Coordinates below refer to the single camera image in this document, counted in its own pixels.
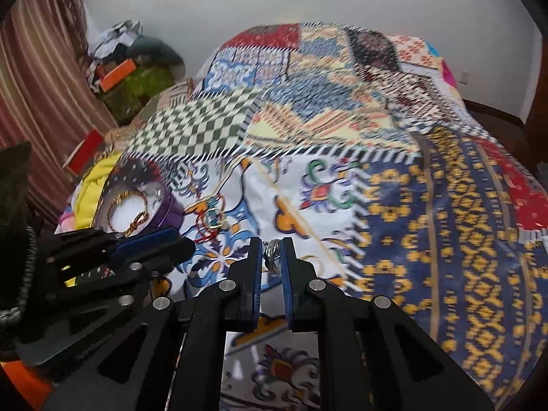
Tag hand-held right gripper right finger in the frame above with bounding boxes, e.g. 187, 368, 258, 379
280, 236, 507, 411

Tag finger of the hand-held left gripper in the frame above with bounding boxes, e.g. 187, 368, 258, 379
42, 238, 196, 310
43, 226, 181, 268

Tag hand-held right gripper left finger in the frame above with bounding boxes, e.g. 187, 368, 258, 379
43, 236, 263, 411

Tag silver ring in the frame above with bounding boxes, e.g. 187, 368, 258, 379
262, 240, 284, 275

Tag purple jewelry box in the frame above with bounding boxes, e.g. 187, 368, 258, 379
94, 181, 186, 240

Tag red and gold bangles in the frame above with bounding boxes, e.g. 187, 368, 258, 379
195, 197, 235, 246

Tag orange cloth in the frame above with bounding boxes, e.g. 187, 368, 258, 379
0, 360, 54, 411

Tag yellow cloth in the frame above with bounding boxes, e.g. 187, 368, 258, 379
75, 154, 123, 227

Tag red flat box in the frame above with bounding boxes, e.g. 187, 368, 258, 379
63, 130, 106, 175

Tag patchwork printed blanket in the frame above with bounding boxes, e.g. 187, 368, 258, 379
55, 21, 548, 411

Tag orange box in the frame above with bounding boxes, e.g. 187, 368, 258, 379
99, 59, 138, 91

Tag striped curtain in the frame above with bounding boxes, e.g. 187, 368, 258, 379
0, 0, 121, 227

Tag white crumpled paper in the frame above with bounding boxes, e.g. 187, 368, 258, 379
88, 21, 143, 82

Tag gold chain bracelet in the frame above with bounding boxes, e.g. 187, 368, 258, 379
107, 192, 149, 237

